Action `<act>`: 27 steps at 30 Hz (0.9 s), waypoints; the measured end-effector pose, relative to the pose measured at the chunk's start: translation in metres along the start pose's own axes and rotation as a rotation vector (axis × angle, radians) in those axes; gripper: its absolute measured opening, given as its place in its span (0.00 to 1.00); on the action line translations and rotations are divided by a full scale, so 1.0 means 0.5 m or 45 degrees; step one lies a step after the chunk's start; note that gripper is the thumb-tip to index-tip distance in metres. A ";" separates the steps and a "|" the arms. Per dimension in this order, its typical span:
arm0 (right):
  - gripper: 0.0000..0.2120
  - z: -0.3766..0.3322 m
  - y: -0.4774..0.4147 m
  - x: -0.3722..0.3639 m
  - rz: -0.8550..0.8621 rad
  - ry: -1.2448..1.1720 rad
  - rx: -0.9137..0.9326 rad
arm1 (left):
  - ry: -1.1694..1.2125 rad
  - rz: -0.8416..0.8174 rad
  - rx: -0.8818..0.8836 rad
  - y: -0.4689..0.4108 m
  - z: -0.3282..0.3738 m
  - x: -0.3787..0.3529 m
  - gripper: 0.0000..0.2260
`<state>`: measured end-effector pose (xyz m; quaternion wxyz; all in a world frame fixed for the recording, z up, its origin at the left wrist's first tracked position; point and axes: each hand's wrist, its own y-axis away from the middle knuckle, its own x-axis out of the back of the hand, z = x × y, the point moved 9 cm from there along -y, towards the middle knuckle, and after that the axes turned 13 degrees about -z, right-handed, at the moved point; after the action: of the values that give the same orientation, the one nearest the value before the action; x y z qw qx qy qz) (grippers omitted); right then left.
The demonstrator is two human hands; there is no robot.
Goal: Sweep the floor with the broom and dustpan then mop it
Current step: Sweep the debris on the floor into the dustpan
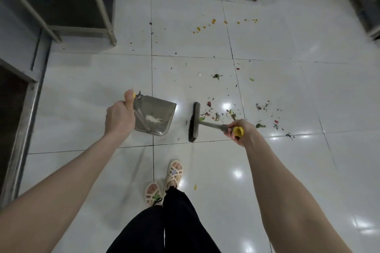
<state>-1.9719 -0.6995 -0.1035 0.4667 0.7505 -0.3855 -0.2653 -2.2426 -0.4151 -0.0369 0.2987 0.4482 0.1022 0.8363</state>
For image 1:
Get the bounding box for person's right hand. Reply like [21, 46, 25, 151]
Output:
[223, 119, 262, 147]

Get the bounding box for person's left hand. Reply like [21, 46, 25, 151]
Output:
[104, 89, 137, 138]

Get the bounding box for grey dustpan with yellow-tipped handle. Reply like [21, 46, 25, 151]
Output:
[133, 90, 177, 137]

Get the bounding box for grey broom with yellow cap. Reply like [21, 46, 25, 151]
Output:
[188, 101, 245, 143]

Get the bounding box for leaf debris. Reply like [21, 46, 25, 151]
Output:
[129, 21, 296, 191]

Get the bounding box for person's left forearm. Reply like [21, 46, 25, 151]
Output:
[0, 131, 131, 253]

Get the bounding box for person's right forearm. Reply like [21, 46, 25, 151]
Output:
[243, 137, 354, 253]

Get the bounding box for person's right beige sandal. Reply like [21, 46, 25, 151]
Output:
[165, 159, 184, 190]

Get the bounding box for person's beige sandal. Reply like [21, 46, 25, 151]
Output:
[165, 159, 184, 190]
[144, 182, 162, 206]

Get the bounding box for person's left beige sandal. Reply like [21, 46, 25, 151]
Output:
[144, 182, 162, 206]

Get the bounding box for person's black trousers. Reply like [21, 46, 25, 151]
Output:
[105, 186, 222, 253]

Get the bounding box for orange liquid spill drops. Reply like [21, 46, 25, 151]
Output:
[192, 18, 258, 34]

